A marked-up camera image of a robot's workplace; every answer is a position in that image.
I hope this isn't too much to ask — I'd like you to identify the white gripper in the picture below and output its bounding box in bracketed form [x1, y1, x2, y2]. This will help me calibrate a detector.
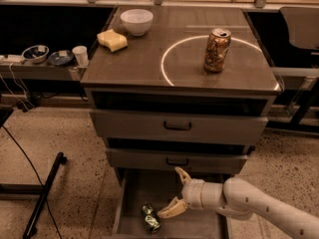
[158, 166, 225, 219]

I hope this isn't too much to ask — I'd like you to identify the green soda can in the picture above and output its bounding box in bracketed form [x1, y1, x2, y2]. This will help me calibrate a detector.
[141, 203, 160, 233]

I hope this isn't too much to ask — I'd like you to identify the bottom open drawer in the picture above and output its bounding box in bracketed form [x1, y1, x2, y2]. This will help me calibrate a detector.
[112, 169, 230, 239]

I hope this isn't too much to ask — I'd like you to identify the middle grey drawer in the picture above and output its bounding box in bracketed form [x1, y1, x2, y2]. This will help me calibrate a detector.
[107, 148, 247, 174]

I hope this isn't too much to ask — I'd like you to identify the grey drawer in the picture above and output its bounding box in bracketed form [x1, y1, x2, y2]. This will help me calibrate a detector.
[107, 148, 247, 174]
[90, 110, 267, 145]

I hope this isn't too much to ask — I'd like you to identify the grey drawer cabinet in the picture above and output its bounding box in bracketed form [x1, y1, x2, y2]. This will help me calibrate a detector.
[80, 5, 281, 239]

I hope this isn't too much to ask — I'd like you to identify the top grey drawer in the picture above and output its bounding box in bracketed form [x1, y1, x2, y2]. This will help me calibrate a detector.
[90, 110, 267, 145]

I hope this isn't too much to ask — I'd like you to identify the orange patterned soda can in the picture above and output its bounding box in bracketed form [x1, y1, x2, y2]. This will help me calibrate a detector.
[204, 28, 231, 73]

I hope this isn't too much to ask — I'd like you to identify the black stand leg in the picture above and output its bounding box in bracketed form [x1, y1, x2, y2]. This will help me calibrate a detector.
[23, 152, 67, 239]

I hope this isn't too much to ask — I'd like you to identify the yellow sponge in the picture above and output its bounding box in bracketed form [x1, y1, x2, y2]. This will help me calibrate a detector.
[97, 29, 128, 52]

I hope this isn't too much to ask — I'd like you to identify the white paper cup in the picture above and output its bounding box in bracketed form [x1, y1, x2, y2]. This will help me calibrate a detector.
[72, 46, 89, 67]

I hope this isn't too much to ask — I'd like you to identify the white ceramic bowl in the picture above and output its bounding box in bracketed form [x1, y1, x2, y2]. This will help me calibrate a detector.
[120, 9, 154, 36]

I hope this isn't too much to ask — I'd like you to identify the dark blue shallow bowl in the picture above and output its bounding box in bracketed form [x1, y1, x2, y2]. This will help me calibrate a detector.
[48, 50, 74, 66]

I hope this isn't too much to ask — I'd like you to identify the blue bowl with white rim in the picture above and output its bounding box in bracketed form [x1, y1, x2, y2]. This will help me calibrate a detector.
[22, 45, 49, 64]

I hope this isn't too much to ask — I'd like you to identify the white power strip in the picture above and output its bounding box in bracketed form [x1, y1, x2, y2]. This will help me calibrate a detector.
[0, 55, 24, 64]

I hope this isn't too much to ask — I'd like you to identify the black floor cable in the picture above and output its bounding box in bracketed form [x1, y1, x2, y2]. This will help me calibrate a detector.
[1, 125, 63, 239]

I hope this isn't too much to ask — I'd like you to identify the white cable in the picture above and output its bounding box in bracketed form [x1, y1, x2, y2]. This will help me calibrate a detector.
[0, 63, 36, 112]

